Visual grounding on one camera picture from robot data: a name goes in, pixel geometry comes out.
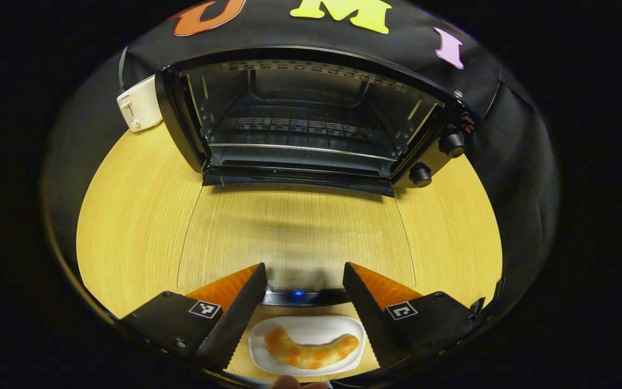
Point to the black electric oven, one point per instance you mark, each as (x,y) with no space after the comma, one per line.
(300,162)

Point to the black backdrop cloth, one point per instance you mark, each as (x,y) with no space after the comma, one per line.
(516,162)

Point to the white toaster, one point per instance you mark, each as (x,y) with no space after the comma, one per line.
(141,105)

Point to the white plate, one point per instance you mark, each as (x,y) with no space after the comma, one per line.
(311,324)

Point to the long golden bread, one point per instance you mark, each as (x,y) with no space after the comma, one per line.
(311,354)

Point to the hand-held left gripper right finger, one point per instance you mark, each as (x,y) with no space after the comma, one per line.
(367,319)

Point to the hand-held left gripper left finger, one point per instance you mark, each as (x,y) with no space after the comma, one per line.
(235,324)

